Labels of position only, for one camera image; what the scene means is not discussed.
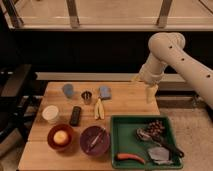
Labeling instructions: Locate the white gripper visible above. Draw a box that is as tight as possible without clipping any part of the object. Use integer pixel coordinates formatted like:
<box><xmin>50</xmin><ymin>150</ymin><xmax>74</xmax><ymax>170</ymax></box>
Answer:
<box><xmin>131</xmin><ymin>67</ymin><xmax>163</xmax><ymax>103</ymax></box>

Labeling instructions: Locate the black eraser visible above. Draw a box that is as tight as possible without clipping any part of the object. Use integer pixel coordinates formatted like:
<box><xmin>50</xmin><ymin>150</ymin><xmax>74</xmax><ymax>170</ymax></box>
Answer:
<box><xmin>69</xmin><ymin>106</ymin><xmax>81</xmax><ymax>126</ymax></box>

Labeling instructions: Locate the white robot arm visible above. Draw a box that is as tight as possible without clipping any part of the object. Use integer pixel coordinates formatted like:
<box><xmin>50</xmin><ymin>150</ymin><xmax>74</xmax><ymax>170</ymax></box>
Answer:
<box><xmin>133</xmin><ymin>32</ymin><xmax>213</xmax><ymax>110</ymax></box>

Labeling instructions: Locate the small metal cup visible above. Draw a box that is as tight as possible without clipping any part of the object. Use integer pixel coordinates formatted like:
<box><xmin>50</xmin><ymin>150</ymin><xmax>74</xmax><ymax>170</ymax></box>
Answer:
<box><xmin>81</xmin><ymin>91</ymin><xmax>92</xmax><ymax>105</ymax></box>

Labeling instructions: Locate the blue plastic cup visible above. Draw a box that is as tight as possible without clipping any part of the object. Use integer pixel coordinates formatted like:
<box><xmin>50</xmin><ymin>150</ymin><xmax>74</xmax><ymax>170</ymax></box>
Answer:
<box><xmin>62</xmin><ymin>84</ymin><xmax>74</xmax><ymax>98</ymax></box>

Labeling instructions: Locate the white paper cup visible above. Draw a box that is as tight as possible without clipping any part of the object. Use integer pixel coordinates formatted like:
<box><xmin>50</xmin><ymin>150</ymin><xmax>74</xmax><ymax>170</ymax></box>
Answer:
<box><xmin>42</xmin><ymin>105</ymin><xmax>59</xmax><ymax>124</ymax></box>

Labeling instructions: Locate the green tray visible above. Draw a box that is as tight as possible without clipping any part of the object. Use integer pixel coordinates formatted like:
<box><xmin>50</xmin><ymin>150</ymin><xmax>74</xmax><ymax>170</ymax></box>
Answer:
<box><xmin>110</xmin><ymin>115</ymin><xmax>183</xmax><ymax>170</ymax></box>

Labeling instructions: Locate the utensil in purple bowl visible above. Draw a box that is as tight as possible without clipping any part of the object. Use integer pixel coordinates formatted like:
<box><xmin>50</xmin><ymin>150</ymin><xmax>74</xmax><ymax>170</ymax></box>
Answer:
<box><xmin>89</xmin><ymin>130</ymin><xmax>104</xmax><ymax>148</ymax></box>

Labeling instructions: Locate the grey crumpled cloth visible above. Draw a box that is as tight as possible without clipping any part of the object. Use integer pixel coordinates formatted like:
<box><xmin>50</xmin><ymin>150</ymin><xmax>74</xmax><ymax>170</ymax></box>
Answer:
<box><xmin>148</xmin><ymin>147</ymin><xmax>173</xmax><ymax>165</ymax></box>

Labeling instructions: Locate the purple bowl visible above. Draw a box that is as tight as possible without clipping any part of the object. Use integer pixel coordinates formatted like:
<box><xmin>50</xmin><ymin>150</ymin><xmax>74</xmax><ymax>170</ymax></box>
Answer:
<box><xmin>80</xmin><ymin>126</ymin><xmax>110</xmax><ymax>157</ymax></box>

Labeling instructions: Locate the orange carrot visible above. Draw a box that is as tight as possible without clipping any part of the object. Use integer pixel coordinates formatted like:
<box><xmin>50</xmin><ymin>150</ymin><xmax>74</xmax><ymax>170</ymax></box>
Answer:
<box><xmin>115</xmin><ymin>153</ymin><xmax>146</xmax><ymax>164</ymax></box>

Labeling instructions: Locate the red bowl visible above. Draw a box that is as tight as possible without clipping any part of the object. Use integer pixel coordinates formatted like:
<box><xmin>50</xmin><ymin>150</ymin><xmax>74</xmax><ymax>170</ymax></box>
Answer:
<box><xmin>47</xmin><ymin>124</ymin><xmax>74</xmax><ymax>151</ymax></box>

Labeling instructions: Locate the yellow ball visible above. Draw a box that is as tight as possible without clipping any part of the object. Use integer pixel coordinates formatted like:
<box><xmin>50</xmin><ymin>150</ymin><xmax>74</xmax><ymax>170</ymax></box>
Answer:
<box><xmin>53</xmin><ymin>130</ymin><xmax>69</xmax><ymax>145</ymax></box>

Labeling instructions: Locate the black chair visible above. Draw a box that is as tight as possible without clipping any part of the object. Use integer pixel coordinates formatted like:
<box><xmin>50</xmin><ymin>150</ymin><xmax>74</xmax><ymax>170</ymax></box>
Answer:
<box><xmin>0</xmin><ymin>63</ymin><xmax>38</xmax><ymax>158</ymax></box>

